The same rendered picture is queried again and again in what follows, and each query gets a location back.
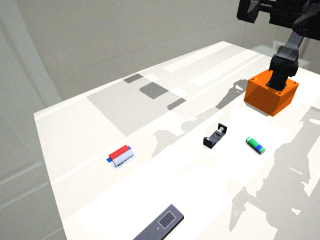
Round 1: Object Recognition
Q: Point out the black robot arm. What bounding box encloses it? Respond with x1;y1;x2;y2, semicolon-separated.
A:
265;0;320;92

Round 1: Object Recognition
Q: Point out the green battery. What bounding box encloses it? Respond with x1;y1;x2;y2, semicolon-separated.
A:
246;137;266;155

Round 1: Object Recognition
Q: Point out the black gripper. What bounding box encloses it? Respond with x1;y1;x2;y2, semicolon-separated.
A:
236;0;320;41

